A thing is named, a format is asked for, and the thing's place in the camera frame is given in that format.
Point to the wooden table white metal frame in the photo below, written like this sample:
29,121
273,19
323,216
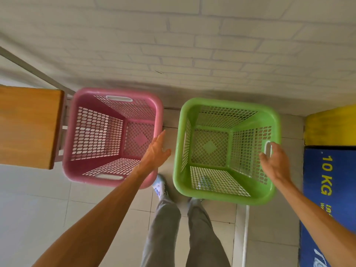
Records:
16,57

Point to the green laundry basket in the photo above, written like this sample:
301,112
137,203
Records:
178,152

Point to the person's white shoe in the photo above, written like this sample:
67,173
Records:
206,182
160,187

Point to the person's right forearm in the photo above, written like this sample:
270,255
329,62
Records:
319,216

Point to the grey trousers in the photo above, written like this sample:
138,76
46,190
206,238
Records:
161,233

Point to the person's right white shoe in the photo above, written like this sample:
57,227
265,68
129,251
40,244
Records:
206,182

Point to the wooden bench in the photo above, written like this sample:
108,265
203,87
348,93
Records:
27,125

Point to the pink laundry basket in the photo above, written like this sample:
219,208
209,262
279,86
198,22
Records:
69,136

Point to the person's left white shoe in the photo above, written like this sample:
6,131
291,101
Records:
160,187

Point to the person's right hand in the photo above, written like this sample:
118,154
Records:
278,166

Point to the person's left hand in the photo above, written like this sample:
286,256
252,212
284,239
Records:
153,158

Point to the steel washing machine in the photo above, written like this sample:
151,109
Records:
328,191

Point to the person's left forearm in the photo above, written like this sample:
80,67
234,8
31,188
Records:
97,219

